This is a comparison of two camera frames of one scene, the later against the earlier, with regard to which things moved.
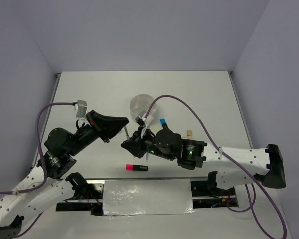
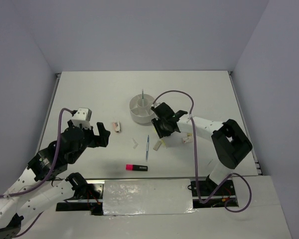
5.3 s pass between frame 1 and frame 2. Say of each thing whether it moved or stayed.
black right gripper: moved
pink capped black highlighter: stayed
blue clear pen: stayed
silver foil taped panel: stayed
